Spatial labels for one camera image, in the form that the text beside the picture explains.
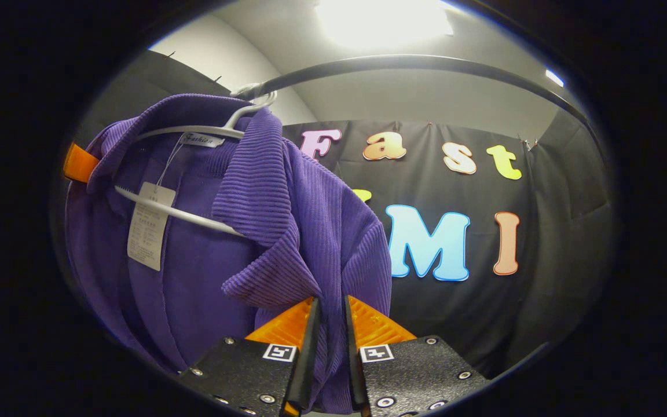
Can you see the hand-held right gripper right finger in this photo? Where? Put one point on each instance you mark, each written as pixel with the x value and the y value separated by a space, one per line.
pixel 354 359

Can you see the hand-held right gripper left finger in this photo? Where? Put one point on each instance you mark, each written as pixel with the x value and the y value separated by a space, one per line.
pixel 304 359

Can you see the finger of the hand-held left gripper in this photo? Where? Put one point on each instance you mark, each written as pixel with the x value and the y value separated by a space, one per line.
pixel 80 164

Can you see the white clothes hanger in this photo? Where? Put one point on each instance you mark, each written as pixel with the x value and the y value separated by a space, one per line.
pixel 206 130

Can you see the white paper garment tag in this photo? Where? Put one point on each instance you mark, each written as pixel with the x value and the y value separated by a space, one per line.
pixel 148 231

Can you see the black backdrop cloth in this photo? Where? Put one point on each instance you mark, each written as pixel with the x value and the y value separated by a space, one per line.
pixel 455 318

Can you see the black garment rack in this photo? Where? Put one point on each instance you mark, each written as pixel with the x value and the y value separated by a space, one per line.
pixel 403 59

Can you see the ceiling light panel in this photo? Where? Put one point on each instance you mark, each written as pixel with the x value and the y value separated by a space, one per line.
pixel 383 20
pixel 554 77

